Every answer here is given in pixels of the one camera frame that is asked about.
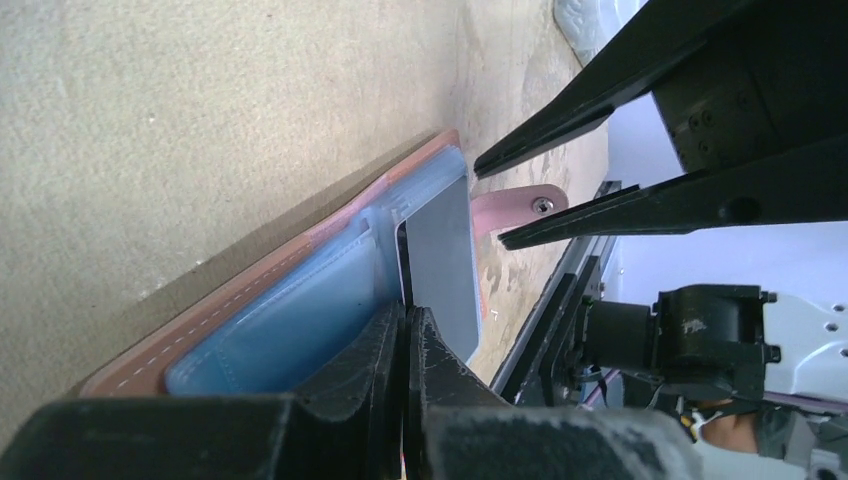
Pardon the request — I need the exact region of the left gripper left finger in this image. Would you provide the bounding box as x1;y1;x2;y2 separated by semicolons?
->
1;303;406;479

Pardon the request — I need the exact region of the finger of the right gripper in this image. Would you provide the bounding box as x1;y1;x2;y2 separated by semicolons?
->
498;135;847;250
473;0;758;178

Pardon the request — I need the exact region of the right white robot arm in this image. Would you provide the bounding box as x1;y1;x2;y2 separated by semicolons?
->
474;1;847;479

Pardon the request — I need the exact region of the brown card holder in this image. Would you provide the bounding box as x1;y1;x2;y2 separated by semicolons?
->
79;129;571;399

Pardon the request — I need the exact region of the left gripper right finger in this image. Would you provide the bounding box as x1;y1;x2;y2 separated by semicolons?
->
404;307;703;479

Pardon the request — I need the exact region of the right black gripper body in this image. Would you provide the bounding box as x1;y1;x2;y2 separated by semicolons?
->
653;1;847;173

